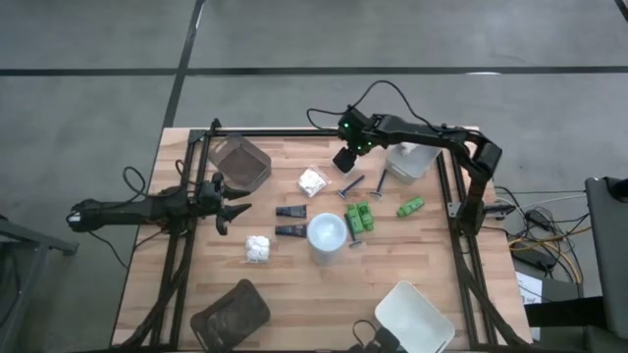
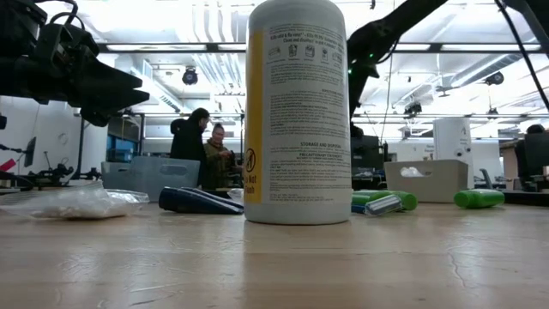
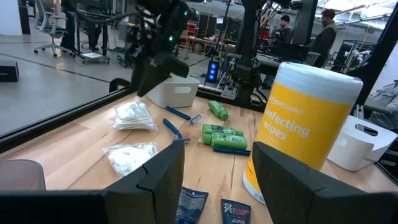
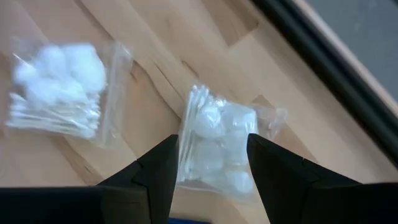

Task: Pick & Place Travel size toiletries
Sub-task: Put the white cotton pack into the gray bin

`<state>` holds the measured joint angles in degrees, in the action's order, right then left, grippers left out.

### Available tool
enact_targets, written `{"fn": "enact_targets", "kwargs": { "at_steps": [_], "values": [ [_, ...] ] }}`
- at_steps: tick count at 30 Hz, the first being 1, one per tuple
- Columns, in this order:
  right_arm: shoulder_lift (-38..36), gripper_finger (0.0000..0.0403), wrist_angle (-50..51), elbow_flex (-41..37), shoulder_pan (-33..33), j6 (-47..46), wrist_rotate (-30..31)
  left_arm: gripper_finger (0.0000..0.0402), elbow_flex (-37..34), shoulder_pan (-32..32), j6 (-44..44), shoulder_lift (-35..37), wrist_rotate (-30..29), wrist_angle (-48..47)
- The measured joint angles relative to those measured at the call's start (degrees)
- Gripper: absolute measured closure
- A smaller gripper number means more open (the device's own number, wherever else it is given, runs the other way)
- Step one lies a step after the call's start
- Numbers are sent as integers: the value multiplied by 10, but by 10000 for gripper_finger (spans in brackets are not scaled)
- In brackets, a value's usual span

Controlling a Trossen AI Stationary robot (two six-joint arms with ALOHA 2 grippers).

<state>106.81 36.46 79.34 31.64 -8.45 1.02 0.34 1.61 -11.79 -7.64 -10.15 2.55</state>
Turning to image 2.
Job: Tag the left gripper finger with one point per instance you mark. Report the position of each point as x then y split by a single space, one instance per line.
116 103
111 79

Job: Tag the small green bottle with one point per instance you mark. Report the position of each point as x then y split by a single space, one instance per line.
479 199
359 198
401 198

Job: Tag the clear bag of cotton balls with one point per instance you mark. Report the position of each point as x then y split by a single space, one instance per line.
73 206

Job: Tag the dark blue toiletry tube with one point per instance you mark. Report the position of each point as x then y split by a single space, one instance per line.
188 206
214 194

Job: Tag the clear bag of cotton pads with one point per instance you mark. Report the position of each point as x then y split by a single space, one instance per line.
236 195

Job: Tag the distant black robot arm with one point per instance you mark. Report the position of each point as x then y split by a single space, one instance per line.
56 175

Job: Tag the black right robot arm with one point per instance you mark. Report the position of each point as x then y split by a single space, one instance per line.
399 21

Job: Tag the blue storage shelf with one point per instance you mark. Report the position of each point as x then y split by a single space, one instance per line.
122 148

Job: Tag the black ceiling device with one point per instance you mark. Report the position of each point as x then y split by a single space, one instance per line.
413 109

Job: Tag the black equipment box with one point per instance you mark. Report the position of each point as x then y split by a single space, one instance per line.
368 152

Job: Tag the white wipes canister yellow label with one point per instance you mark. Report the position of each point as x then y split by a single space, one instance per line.
300 129

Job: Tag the black ceiling spotlight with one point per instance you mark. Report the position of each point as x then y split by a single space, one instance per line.
494 78
190 77

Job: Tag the grey translucent plastic bin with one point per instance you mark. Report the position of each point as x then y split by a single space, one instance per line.
146 180

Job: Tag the person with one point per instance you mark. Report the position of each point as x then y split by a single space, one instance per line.
188 146
536 129
216 159

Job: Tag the small black monitor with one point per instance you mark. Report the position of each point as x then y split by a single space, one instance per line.
30 151

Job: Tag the white column device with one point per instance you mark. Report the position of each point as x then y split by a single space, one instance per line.
452 137

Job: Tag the blue disposable razor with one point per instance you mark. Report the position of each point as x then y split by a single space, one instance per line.
384 205

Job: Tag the white plastic bin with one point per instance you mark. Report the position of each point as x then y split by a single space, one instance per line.
446 184

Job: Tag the black metal rack frame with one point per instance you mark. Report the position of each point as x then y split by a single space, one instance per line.
80 146

